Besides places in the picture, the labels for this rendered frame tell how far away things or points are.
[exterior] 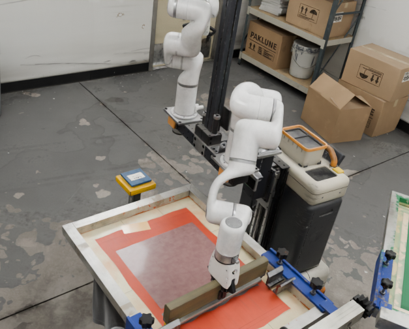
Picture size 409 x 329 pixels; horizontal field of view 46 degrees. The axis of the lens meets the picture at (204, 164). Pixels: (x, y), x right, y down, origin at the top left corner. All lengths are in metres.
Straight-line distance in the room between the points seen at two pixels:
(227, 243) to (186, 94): 0.96
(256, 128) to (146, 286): 0.64
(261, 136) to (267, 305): 0.58
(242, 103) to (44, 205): 2.24
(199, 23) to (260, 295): 1.04
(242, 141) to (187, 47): 0.70
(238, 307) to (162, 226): 0.45
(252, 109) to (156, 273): 0.65
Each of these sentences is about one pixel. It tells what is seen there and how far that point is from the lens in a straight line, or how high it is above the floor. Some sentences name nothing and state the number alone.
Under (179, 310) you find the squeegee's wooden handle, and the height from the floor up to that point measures 1.03.
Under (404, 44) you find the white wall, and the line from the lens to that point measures 5.40.
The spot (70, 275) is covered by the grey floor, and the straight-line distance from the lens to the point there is 3.03.
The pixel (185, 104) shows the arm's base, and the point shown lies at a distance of 2.23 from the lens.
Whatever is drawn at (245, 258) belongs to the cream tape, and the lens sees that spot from 1.83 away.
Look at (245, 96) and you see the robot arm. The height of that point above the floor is 1.56.
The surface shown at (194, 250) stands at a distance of 1.81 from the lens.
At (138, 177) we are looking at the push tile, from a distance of 2.12.
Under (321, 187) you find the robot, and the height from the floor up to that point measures 0.90.
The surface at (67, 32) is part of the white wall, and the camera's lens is 5.04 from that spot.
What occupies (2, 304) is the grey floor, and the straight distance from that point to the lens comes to 2.93.
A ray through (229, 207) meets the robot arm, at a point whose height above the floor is 1.30.
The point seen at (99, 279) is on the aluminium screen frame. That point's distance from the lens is 1.65.
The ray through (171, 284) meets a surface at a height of 0.96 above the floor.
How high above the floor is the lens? 2.19
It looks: 33 degrees down
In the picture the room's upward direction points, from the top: 9 degrees clockwise
